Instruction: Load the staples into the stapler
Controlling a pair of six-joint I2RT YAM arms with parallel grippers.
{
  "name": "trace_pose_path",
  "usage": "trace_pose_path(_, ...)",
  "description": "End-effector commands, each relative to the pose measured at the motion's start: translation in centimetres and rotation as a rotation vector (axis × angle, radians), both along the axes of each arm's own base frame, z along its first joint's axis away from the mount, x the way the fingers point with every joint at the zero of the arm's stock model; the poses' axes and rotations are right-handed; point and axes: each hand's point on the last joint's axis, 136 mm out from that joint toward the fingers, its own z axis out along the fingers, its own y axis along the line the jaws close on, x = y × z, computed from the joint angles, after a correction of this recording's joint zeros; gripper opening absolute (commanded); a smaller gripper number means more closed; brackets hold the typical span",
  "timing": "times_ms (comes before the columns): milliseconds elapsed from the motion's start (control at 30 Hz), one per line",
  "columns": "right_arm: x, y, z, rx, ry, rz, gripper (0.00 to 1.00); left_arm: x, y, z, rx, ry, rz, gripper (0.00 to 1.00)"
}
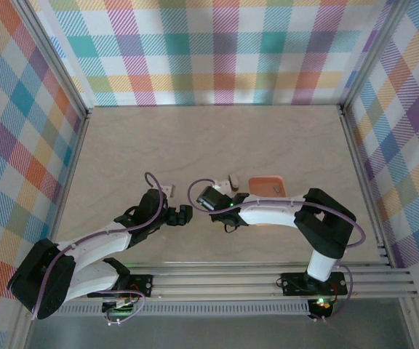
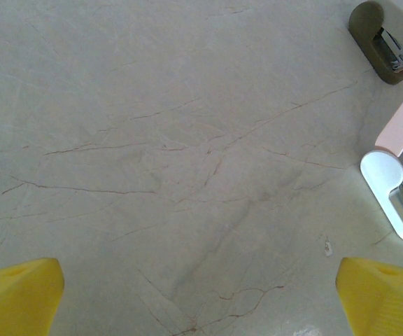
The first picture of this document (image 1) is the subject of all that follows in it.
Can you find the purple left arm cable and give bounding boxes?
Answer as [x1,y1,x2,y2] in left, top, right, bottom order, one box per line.
[31,171,165,321]

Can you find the aluminium frame post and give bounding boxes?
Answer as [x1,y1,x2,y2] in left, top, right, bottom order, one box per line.
[12,0,90,121]
[338,0,411,114]

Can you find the short purple cable loop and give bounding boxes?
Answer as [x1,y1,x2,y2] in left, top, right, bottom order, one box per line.
[103,289,148,326]

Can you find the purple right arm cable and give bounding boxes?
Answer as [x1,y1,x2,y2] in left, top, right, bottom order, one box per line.
[188,177,367,323]

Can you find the orange plastic tray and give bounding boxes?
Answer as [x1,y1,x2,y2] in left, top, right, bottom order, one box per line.
[248,175,290,228]

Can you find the aluminium frame floor rail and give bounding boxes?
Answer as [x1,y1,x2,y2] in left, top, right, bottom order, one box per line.
[9,108,93,349]
[338,105,419,349]

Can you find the grey slotted cable duct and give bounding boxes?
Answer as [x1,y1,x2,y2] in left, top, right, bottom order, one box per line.
[55,303,311,316]

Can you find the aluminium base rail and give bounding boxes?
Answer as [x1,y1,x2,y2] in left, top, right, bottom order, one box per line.
[63,260,419,302]

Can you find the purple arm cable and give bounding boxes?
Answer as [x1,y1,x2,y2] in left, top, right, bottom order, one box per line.
[188,177,367,323]
[31,171,165,321]

